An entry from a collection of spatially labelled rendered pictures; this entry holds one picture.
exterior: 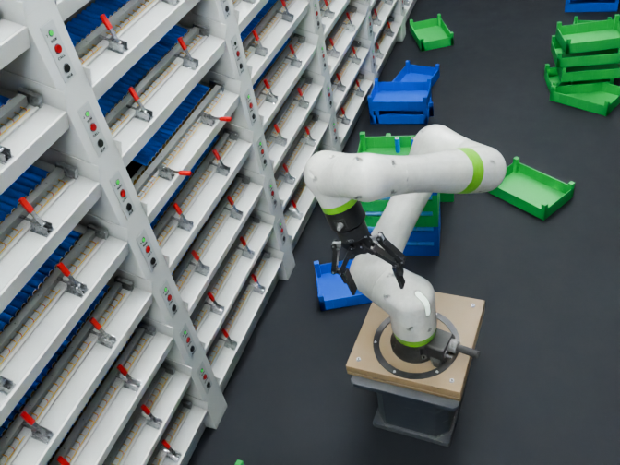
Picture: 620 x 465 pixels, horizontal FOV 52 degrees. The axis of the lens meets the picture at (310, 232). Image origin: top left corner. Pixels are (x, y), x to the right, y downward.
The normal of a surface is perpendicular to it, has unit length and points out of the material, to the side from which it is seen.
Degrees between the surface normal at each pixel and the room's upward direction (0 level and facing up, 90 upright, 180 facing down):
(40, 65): 90
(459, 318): 2
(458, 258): 0
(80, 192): 20
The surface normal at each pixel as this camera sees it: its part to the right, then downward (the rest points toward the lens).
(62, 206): 0.17, -0.66
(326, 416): -0.15, -0.73
